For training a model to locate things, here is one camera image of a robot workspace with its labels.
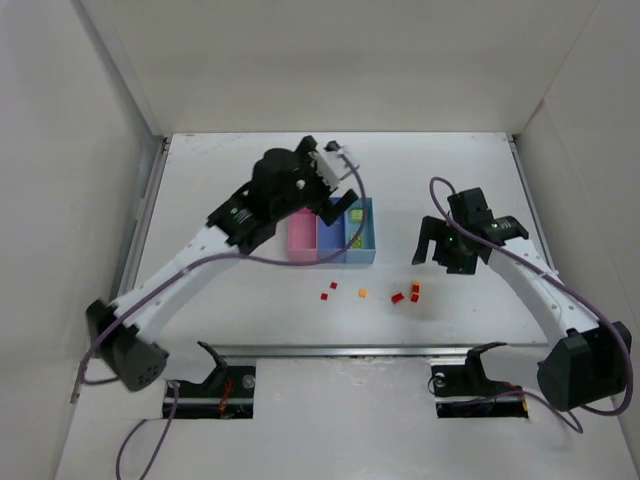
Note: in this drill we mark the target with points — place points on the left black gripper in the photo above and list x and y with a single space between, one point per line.
320 187

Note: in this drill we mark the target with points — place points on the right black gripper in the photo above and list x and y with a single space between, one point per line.
445 248

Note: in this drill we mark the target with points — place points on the red orange lego stack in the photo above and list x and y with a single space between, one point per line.
415 292

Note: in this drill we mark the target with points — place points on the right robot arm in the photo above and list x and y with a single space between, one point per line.
588 356

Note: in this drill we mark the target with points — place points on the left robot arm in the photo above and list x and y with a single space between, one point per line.
124 331

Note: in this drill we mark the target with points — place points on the pink container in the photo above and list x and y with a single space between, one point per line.
302 237

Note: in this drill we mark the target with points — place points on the light blue container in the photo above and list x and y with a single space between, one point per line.
363 249

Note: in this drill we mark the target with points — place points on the red lego brick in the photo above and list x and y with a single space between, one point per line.
397 298

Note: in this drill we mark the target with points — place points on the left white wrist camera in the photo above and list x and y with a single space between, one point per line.
333 164

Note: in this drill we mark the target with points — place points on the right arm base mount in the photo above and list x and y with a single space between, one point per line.
464 391

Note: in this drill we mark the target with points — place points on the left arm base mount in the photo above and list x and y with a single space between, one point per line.
210 386

